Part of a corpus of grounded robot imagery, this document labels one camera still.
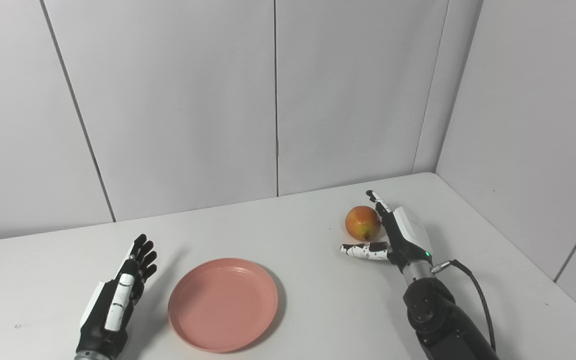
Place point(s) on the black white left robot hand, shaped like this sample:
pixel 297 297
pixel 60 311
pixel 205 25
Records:
pixel 115 305

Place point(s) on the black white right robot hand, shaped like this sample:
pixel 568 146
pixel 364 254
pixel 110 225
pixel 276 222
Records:
pixel 408 235

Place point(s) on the red-yellow apple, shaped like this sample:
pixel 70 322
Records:
pixel 362 222

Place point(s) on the pink round plate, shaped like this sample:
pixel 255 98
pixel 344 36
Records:
pixel 223 304

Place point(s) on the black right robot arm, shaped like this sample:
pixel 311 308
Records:
pixel 438 315

